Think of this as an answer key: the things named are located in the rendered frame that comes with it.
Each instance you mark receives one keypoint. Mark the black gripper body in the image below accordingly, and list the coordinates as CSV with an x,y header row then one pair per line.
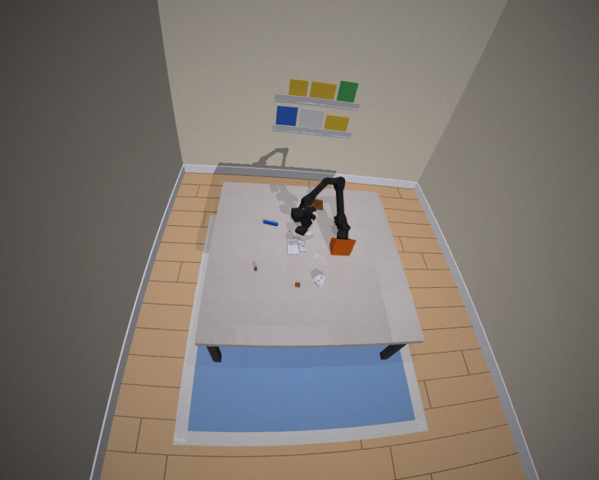
x,y
305,223

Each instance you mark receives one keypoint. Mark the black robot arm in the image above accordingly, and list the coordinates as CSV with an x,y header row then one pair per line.
x,y
340,219

